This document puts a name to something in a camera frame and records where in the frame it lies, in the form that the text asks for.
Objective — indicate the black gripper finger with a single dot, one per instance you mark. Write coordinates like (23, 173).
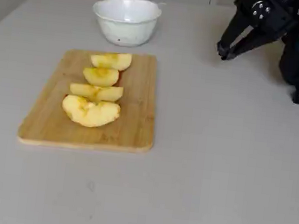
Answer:
(250, 45)
(235, 30)

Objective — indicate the flat thin apple slice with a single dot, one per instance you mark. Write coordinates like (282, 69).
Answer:
(108, 93)

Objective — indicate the wooden cutting board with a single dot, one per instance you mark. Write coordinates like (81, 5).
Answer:
(137, 102)

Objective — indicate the white ceramic bowl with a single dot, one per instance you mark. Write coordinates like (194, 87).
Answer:
(126, 31)

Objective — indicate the large apple slice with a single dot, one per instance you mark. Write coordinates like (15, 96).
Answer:
(90, 113)

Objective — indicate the small rounded apple slice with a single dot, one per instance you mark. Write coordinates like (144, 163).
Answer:
(100, 77)

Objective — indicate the apple slice with red skin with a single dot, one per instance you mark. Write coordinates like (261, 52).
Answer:
(112, 61)

